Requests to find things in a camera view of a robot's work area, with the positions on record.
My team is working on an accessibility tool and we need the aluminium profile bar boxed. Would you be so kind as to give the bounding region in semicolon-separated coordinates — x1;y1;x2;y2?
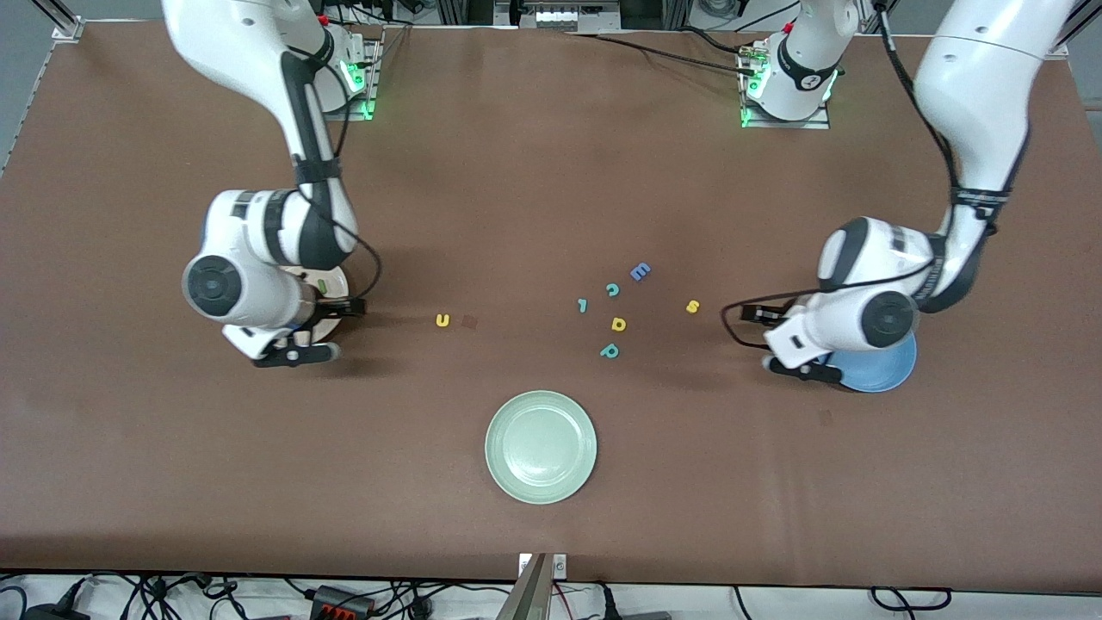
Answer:
495;552;552;620

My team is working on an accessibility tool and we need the red black power strip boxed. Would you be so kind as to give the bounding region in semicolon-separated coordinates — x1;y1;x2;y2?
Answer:
308;584;377;620

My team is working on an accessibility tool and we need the pale green round plate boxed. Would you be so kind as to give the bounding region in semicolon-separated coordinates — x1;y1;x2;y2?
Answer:
485;390;598;505

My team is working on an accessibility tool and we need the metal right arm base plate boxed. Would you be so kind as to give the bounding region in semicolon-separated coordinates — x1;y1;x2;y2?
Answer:
320;26;386;122

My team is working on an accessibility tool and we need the long black cable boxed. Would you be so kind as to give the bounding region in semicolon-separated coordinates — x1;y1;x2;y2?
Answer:
568;30;763;78

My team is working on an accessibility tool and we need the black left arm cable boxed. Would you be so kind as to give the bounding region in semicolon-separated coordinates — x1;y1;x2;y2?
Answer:
721;0;1000;350

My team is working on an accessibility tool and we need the blue round plate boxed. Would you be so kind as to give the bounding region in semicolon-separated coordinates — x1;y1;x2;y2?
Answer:
825;332;919;394

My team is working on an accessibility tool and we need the beige round plate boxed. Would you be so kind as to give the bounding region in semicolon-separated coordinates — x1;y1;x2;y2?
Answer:
284;265;350;344

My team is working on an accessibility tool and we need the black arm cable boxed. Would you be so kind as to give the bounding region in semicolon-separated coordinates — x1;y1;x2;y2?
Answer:
721;0;1000;350
293;52;382;302

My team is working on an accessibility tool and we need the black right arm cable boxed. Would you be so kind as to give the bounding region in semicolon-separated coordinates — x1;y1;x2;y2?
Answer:
293;52;382;302

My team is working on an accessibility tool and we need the looped black cable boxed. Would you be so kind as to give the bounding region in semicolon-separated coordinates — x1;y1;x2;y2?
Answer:
868;586;954;613

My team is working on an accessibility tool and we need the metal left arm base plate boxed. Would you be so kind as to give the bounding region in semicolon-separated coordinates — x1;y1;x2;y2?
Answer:
738;39;834;131

